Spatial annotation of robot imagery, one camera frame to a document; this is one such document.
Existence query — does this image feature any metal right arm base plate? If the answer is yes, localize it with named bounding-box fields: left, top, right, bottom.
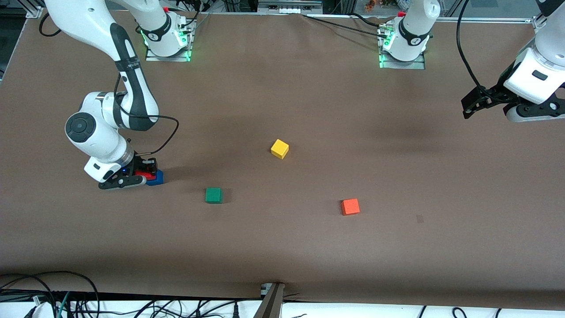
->
left=145, top=18, right=196, bottom=62

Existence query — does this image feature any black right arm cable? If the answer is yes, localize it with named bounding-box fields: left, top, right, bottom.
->
left=39, top=11, right=180, bottom=156

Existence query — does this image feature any black right forearm strap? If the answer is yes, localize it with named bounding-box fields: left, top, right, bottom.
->
left=115, top=58, right=142, bottom=72

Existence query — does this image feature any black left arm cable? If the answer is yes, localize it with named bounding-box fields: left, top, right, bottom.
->
left=456, top=0, right=497, bottom=100

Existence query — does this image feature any short black base cable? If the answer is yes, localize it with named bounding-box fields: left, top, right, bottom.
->
left=350, top=12, right=385, bottom=28

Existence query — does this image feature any black looped cable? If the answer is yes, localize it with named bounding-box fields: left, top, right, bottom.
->
left=0, top=271, right=101, bottom=318

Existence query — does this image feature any white power strip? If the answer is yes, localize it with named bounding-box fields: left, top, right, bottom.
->
left=257, top=0, right=324, bottom=14

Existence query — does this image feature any long black base cable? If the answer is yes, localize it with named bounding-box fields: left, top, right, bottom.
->
left=301, top=13, right=391, bottom=41

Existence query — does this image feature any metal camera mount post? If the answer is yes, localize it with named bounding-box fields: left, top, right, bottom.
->
left=254, top=283, right=285, bottom=318

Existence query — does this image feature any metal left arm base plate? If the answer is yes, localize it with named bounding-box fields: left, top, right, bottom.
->
left=379, top=53, right=426, bottom=70

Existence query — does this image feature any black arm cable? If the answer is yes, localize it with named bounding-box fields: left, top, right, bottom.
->
left=456, top=0, right=497, bottom=100
left=39, top=11, right=180, bottom=156

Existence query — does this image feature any yellow block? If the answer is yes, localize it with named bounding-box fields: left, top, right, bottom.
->
left=271, top=139, right=290, bottom=160

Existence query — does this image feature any green cable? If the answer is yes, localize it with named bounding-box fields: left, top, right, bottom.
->
left=55, top=291, right=71, bottom=318

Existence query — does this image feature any aluminium frame rail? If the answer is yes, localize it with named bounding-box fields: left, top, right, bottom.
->
left=435, top=15, right=537, bottom=23

